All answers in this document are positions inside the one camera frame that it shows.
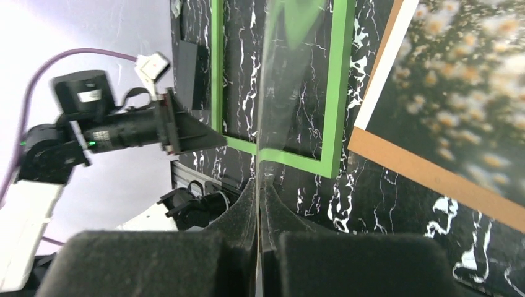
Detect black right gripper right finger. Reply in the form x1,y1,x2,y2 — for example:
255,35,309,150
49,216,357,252
261,182,461,296

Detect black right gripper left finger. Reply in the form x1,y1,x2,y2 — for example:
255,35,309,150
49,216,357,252
37,181,256,296

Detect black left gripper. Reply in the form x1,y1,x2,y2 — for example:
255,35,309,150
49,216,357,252
51,70,227,155

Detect green picture frame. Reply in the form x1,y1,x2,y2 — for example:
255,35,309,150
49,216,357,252
210,1,355,178

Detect clear acrylic sheet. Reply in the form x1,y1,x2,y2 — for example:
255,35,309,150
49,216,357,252
255,1,326,296

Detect landscape photo print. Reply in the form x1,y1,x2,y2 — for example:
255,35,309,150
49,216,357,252
355,1,524,204

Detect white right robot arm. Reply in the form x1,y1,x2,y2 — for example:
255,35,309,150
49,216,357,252
37,183,461,296

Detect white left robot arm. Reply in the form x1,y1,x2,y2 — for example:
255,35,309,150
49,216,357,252
1,70,227,292

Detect black flat stand plate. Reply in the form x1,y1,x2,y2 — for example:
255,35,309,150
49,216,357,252
176,40,207,111

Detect brown backing board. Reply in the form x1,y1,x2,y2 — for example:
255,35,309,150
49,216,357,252
348,1,524,232

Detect aluminium rail frame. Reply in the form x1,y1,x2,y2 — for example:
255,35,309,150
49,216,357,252
170,160,242,201

